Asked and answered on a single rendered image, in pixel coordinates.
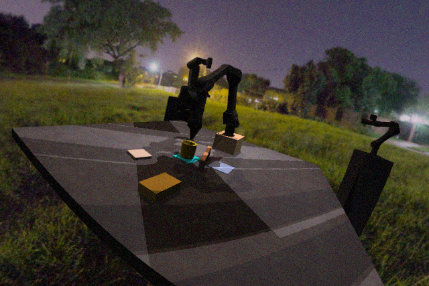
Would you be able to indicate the pale pink flat square tile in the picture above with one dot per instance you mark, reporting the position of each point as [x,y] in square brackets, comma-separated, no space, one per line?
[139,154]

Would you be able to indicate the yellow cup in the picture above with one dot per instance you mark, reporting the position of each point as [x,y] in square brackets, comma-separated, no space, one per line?
[188,149]

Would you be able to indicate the orange rectangular bar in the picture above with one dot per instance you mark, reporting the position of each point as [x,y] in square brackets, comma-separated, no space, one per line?
[204,159]

